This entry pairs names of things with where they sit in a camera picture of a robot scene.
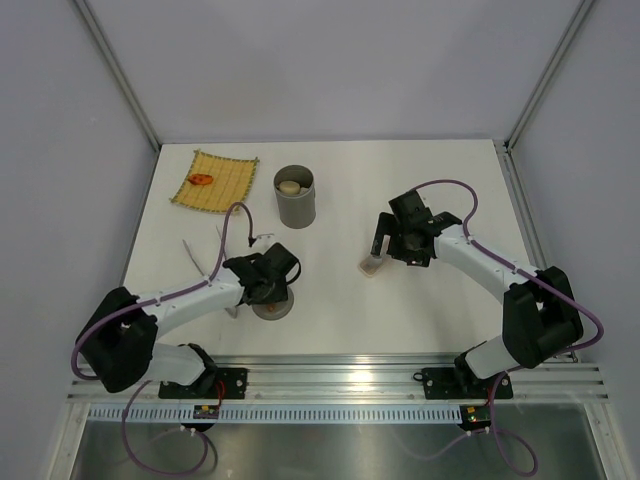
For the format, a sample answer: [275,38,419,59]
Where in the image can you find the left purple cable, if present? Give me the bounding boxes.
[69,202,261,474]

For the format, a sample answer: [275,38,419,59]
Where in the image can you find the grey round lid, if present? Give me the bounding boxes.
[251,294,294,321]

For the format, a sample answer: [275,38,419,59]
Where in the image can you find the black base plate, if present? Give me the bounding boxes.
[412,367,514,400]
[158,367,249,400]

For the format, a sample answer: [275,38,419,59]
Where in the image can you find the bamboo mat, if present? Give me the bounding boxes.
[170,150,260,214]

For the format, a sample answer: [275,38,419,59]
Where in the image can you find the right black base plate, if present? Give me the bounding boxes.
[412,367,514,400]

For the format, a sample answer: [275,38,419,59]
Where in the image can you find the grey cylindrical lunch container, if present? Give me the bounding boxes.
[273,165,316,229]

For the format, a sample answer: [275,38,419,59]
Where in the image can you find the clear cutlery case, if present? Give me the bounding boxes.
[358,255,387,278]

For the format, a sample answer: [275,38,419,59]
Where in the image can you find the aluminium front rail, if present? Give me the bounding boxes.
[67,353,610,405]

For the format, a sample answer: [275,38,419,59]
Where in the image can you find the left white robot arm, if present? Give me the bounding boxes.
[73,243,301,399]

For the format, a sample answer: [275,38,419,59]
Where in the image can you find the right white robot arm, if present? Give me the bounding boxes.
[368,190,584,399]

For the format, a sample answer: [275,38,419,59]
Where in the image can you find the white slotted cable duct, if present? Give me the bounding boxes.
[87,404,464,424]

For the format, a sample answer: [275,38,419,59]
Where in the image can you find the white round bun toy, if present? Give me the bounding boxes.
[278,180,302,196]

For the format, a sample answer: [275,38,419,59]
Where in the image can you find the red tomato toy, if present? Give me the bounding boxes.
[188,173,214,186]

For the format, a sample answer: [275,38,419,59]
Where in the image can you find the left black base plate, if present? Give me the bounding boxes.
[158,367,249,400]

